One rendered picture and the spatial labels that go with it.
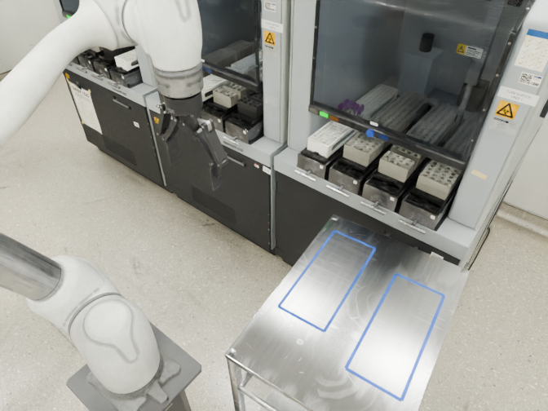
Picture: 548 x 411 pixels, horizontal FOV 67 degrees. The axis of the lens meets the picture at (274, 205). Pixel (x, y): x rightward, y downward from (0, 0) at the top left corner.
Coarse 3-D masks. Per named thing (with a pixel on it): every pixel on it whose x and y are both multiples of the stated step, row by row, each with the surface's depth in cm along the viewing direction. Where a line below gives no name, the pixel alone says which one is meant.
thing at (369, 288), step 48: (336, 240) 131; (384, 240) 131; (288, 288) 118; (336, 288) 118; (384, 288) 118; (432, 288) 118; (240, 336) 107; (288, 336) 107; (336, 336) 107; (384, 336) 107; (432, 336) 107; (240, 384) 101; (288, 384) 98; (336, 384) 98; (384, 384) 98
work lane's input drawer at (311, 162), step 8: (304, 152) 167; (312, 152) 167; (336, 152) 168; (304, 160) 168; (312, 160) 165; (320, 160) 163; (328, 160) 164; (304, 168) 170; (312, 168) 167; (320, 168) 164; (328, 168) 165; (304, 176) 166; (320, 176) 167
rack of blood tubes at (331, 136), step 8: (320, 128) 171; (328, 128) 171; (336, 128) 171; (344, 128) 171; (312, 136) 167; (320, 136) 167; (328, 136) 167; (336, 136) 167; (344, 136) 176; (352, 136) 176; (312, 144) 165; (320, 144) 163; (328, 144) 164; (336, 144) 172; (320, 152) 165; (328, 152) 163
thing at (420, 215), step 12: (456, 192) 151; (408, 204) 147; (420, 204) 144; (432, 204) 144; (444, 204) 146; (408, 216) 150; (420, 216) 146; (432, 216) 143; (420, 228) 144; (432, 228) 146
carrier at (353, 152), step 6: (348, 144) 161; (348, 150) 160; (354, 150) 159; (360, 150) 157; (366, 150) 157; (342, 156) 164; (348, 156) 162; (354, 156) 160; (360, 156) 158; (366, 156) 156; (360, 162) 160; (366, 162) 158
